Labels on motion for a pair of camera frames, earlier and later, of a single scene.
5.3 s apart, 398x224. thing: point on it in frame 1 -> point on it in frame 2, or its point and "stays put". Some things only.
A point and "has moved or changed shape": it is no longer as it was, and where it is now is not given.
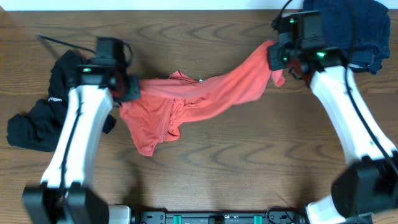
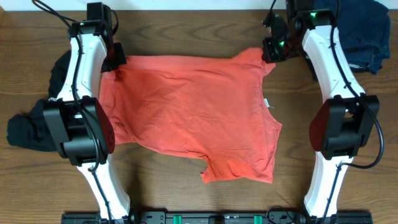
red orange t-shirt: x=163 y=105 has moved or changed shape
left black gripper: x=134 y=91 -> x=121 y=59
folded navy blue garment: x=360 y=28 stays put
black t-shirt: x=40 y=128 stays put
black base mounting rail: x=122 y=214 stays put
